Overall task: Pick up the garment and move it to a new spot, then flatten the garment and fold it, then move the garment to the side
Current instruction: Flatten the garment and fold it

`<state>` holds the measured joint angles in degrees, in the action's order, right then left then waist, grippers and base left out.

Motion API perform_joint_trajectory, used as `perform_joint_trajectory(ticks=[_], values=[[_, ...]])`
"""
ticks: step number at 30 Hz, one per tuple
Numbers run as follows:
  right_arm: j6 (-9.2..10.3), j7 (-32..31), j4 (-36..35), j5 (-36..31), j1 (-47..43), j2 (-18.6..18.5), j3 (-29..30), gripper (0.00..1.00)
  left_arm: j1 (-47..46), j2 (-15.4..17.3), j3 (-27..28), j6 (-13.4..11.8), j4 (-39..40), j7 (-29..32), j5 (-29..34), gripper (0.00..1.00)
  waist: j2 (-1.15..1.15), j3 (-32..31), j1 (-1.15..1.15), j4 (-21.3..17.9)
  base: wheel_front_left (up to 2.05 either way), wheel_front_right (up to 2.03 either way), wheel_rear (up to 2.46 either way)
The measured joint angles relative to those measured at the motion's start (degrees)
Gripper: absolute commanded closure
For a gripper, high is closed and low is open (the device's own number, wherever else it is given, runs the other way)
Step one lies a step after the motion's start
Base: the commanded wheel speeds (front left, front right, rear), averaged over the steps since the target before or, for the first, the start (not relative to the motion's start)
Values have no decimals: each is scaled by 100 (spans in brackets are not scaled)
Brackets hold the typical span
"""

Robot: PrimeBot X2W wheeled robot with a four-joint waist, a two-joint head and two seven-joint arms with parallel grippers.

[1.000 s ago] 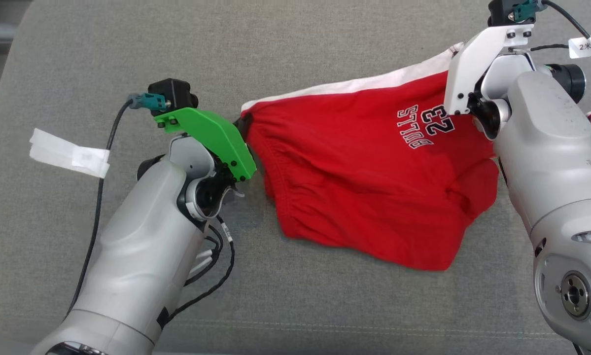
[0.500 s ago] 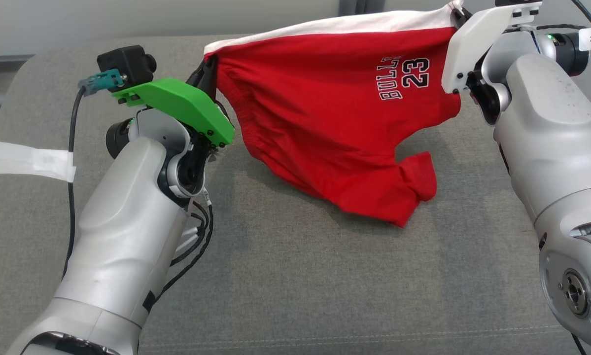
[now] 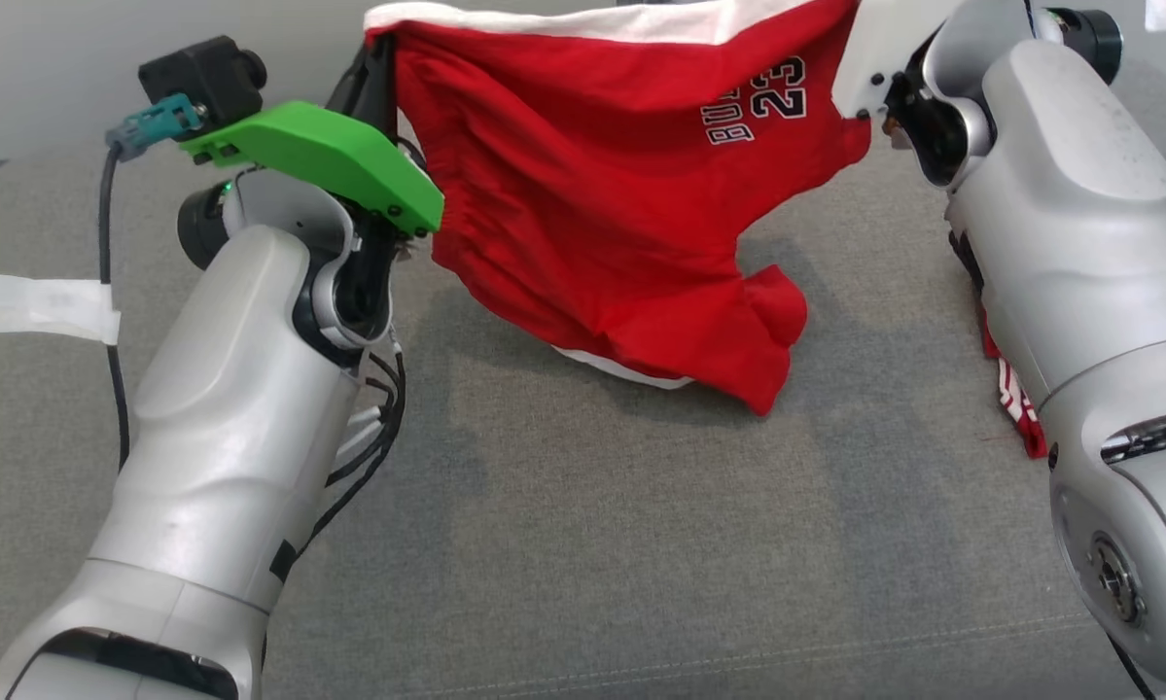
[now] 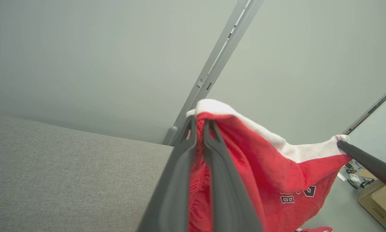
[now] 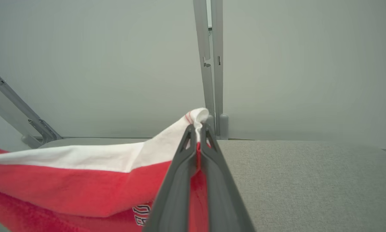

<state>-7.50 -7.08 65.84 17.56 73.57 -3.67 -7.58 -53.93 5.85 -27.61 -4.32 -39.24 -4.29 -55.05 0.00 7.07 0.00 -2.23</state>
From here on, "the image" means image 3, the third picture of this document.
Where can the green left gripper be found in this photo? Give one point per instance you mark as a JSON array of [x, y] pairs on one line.
[[330, 156]]

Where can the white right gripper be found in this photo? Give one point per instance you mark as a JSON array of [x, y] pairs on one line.
[[884, 49]]

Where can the red basketball shorts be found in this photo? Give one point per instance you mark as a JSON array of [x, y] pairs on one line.
[[592, 194]]

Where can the red white basketball jersey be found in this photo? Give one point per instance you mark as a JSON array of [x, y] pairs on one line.
[[1020, 408]]

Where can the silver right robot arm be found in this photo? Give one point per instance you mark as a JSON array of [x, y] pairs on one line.
[[1078, 243]]

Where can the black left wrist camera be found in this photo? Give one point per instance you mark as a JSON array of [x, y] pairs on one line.
[[198, 73]]

